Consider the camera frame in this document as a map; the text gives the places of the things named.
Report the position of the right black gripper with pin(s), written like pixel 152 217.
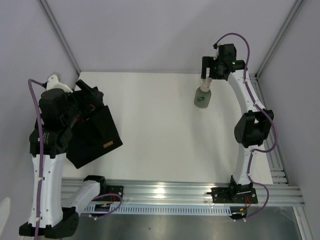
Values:
pixel 206 61

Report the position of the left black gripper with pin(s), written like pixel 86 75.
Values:
pixel 93 99

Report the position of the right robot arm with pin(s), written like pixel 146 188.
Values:
pixel 250 131

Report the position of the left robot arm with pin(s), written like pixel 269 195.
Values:
pixel 50 216

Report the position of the black canvas bag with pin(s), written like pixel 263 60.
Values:
pixel 93 138

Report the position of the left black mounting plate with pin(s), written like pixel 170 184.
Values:
pixel 114 189

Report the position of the black mounting plate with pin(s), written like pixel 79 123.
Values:
pixel 114 189
pixel 223 195

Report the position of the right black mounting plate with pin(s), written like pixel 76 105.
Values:
pixel 223 195

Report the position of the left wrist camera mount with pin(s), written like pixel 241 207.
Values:
pixel 53 82

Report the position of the left frame post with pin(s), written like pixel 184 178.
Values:
pixel 48 13

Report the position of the frame post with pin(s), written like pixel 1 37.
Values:
pixel 48 13
pixel 280 36

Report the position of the right frame post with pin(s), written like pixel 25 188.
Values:
pixel 280 36

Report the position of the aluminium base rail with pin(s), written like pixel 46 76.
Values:
pixel 142 192

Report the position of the slotted cable duct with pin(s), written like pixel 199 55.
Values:
pixel 141 209

